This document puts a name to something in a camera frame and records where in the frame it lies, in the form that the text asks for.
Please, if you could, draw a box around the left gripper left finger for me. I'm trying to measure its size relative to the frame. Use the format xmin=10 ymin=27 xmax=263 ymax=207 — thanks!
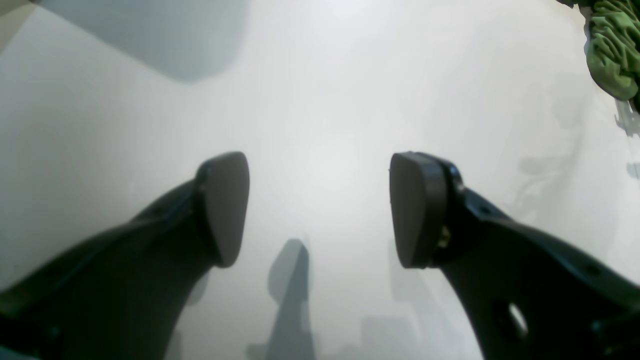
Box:
xmin=0 ymin=152 xmax=250 ymax=360

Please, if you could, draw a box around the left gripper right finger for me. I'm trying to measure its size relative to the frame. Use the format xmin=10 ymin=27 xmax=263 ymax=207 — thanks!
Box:
xmin=389 ymin=152 xmax=640 ymax=360

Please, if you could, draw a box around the olive green t-shirt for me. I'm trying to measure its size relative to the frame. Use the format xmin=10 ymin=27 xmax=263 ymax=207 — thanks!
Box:
xmin=560 ymin=0 xmax=640 ymax=111

